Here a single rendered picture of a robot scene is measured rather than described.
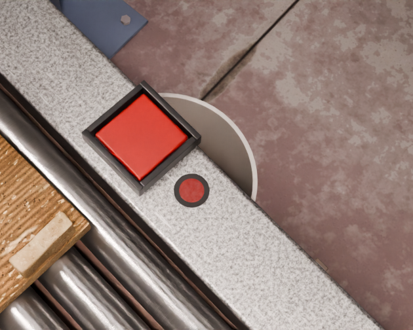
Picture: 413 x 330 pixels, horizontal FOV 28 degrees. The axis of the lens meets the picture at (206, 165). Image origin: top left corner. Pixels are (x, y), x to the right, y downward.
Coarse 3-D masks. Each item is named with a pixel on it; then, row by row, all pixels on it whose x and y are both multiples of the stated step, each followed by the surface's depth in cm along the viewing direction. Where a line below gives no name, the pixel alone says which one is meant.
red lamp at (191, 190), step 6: (186, 180) 73; (192, 180) 73; (198, 180) 73; (180, 186) 73; (186, 186) 73; (192, 186) 73; (198, 186) 73; (180, 192) 73; (186, 192) 73; (192, 192) 73; (198, 192) 73; (186, 198) 73; (192, 198) 73; (198, 198) 73
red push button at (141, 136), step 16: (144, 96) 74; (128, 112) 74; (144, 112) 74; (160, 112) 74; (112, 128) 73; (128, 128) 73; (144, 128) 73; (160, 128) 74; (176, 128) 74; (112, 144) 73; (128, 144) 73; (144, 144) 73; (160, 144) 73; (176, 144) 73; (128, 160) 72; (144, 160) 72; (160, 160) 73; (144, 176) 72
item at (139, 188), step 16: (128, 96) 74; (160, 96) 74; (112, 112) 74; (176, 112) 74; (96, 128) 73; (192, 128) 73; (96, 144) 72; (192, 144) 73; (112, 160) 72; (176, 160) 73; (128, 176) 72; (160, 176) 73
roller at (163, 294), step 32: (0, 96) 75; (0, 128) 74; (32, 128) 75; (32, 160) 73; (64, 160) 74; (64, 192) 72; (96, 192) 73; (96, 224) 71; (128, 224) 72; (96, 256) 72; (128, 256) 70; (160, 256) 72; (128, 288) 71; (160, 288) 70; (192, 288) 71; (160, 320) 70; (192, 320) 69
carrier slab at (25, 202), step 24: (0, 144) 72; (0, 168) 71; (24, 168) 71; (0, 192) 70; (24, 192) 70; (48, 192) 70; (0, 216) 69; (24, 216) 70; (48, 216) 70; (72, 216) 70; (0, 240) 69; (24, 240) 69; (72, 240) 69; (0, 264) 68; (48, 264) 69; (0, 288) 67; (24, 288) 68; (0, 312) 68
